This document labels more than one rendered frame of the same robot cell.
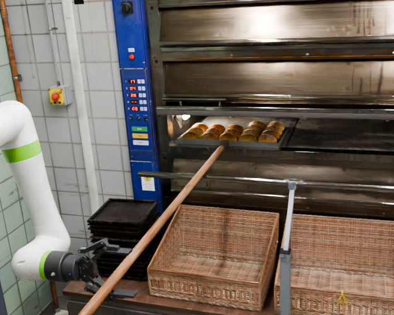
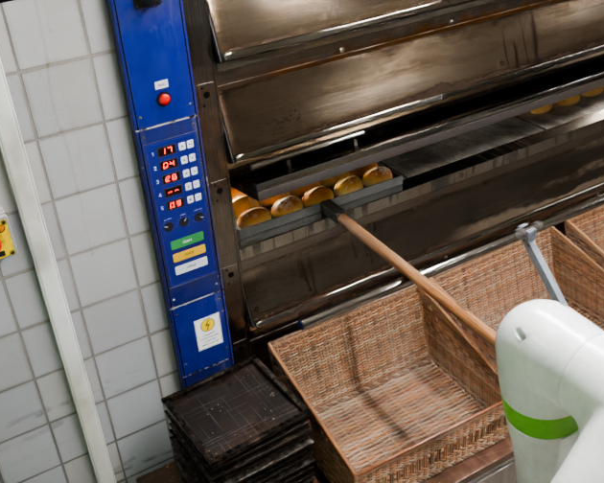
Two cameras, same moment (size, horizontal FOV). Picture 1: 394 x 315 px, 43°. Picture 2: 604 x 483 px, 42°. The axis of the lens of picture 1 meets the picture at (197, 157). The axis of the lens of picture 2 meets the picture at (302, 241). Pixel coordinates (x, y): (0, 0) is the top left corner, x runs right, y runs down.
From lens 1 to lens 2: 184 cm
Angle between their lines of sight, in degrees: 44
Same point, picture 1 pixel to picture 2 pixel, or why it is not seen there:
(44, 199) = not seen: hidden behind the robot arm
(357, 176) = (500, 185)
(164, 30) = (222, 28)
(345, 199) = (495, 223)
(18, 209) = not seen: outside the picture
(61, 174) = not seen: outside the picture
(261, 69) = (383, 62)
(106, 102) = (100, 212)
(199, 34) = (292, 22)
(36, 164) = not seen: hidden behind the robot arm
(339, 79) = (489, 52)
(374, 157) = (523, 150)
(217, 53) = (318, 51)
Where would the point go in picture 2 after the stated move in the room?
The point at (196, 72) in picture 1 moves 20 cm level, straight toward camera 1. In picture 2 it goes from (280, 97) to (341, 113)
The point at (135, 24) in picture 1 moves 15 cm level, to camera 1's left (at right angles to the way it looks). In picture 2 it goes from (167, 27) to (112, 46)
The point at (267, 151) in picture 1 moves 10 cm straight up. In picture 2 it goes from (397, 195) to (397, 165)
